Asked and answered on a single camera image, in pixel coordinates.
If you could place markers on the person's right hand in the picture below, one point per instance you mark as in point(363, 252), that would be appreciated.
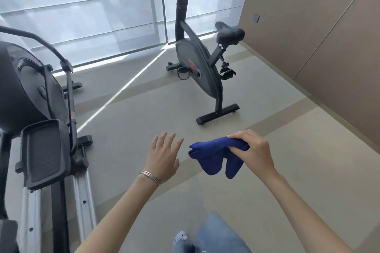
point(256, 152)

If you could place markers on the person's left forearm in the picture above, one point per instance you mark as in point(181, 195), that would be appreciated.
point(118, 215)

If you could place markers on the person's left thumb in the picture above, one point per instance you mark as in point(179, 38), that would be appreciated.
point(176, 166)

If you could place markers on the grey wall switch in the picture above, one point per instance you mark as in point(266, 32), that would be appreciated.
point(256, 18)

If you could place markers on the black elliptical trainer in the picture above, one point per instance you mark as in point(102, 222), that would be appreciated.
point(38, 119)

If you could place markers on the white and blue shoe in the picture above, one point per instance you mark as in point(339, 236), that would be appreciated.
point(180, 241)

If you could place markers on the person's right thumb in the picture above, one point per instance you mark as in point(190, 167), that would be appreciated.
point(239, 152)

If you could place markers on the person's right forearm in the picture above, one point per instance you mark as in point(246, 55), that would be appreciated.
point(302, 214)

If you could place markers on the wide grey window blind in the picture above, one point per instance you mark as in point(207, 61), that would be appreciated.
point(80, 9)

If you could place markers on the blue jeans leg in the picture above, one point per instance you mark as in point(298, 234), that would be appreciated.
point(219, 236)

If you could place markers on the person's left middle finger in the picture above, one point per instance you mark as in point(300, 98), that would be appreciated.
point(170, 141)

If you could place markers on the person's left hand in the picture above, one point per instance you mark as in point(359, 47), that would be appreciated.
point(161, 161)

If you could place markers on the blue cloth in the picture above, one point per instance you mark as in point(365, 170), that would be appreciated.
point(207, 156)

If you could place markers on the person's left little finger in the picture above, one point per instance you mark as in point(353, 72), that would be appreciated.
point(154, 143)

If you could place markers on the black exercise bike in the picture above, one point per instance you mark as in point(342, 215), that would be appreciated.
point(197, 66)

